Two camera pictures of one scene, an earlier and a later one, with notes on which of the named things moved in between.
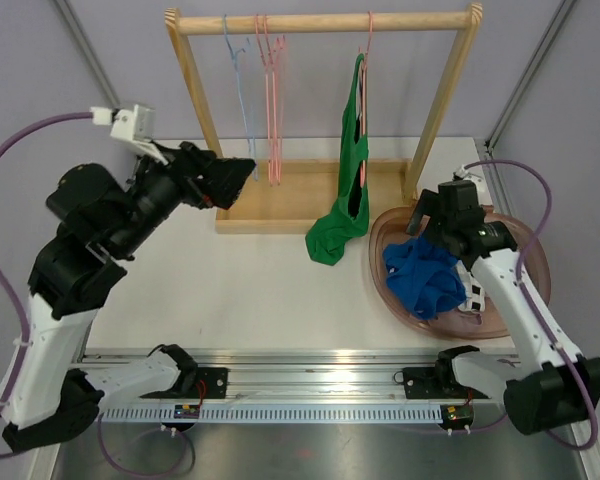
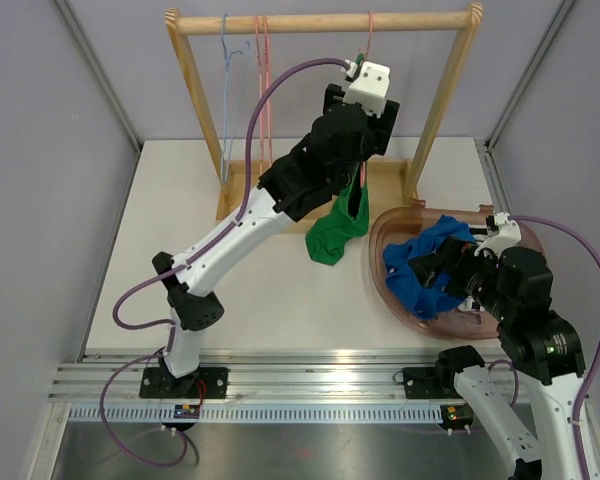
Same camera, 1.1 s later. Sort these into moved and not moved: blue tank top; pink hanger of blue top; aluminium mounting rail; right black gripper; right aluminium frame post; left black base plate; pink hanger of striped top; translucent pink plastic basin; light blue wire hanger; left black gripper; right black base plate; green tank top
Moved: left black gripper; right black gripper; light blue wire hanger; pink hanger of striped top; pink hanger of blue top
Not moved: green tank top; translucent pink plastic basin; aluminium mounting rail; blue tank top; right aluminium frame post; right black base plate; left black base plate
